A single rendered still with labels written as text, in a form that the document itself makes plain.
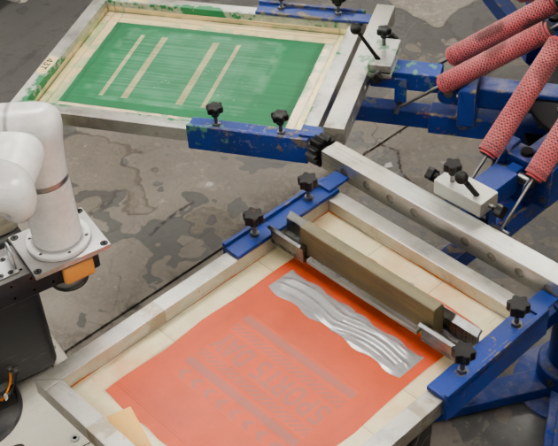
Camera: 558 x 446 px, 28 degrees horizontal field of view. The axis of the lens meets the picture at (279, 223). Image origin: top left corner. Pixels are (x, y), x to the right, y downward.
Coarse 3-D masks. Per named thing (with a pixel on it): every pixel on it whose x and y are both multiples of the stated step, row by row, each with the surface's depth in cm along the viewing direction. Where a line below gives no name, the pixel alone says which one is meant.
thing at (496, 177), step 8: (488, 168) 240; (496, 168) 239; (504, 168) 239; (480, 176) 238; (488, 176) 238; (496, 176) 237; (504, 176) 237; (512, 176) 237; (488, 184) 236; (496, 184) 235; (504, 184) 236; (512, 184) 238; (504, 192) 237; (512, 192) 240
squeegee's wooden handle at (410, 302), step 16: (304, 224) 226; (304, 240) 227; (320, 240) 223; (336, 240) 222; (320, 256) 226; (336, 256) 221; (352, 256) 218; (336, 272) 224; (352, 272) 220; (368, 272) 215; (384, 272) 214; (368, 288) 218; (384, 288) 214; (400, 288) 211; (416, 288) 210; (400, 304) 213; (416, 304) 209; (432, 304) 207; (416, 320) 211; (432, 320) 207
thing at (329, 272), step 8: (312, 264) 227; (320, 264) 227; (328, 272) 225; (336, 280) 223; (344, 280) 223; (352, 288) 221; (360, 296) 219; (368, 296) 219; (376, 304) 217; (384, 304) 217; (384, 312) 216; (392, 312) 215; (400, 320) 213; (408, 320) 213; (408, 328) 212; (416, 328) 211
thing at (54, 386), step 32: (352, 224) 241; (384, 224) 236; (224, 256) 231; (256, 256) 233; (416, 256) 229; (448, 256) 227; (192, 288) 224; (480, 288) 219; (128, 320) 218; (160, 320) 220; (96, 352) 212; (64, 384) 206; (64, 416) 205; (96, 416) 200; (416, 416) 196
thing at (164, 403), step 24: (288, 264) 233; (264, 288) 228; (336, 288) 226; (216, 312) 223; (240, 312) 223; (264, 312) 223; (288, 312) 222; (192, 336) 219; (216, 336) 218; (288, 336) 217; (312, 336) 217; (168, 360) 214; (120, 384) 210; (144, 384) 210; (168, 384) 210; (144, 408) 205; (168, 408) 205; (192, 408) 205; (168, 432) 201; (192, 432) 201
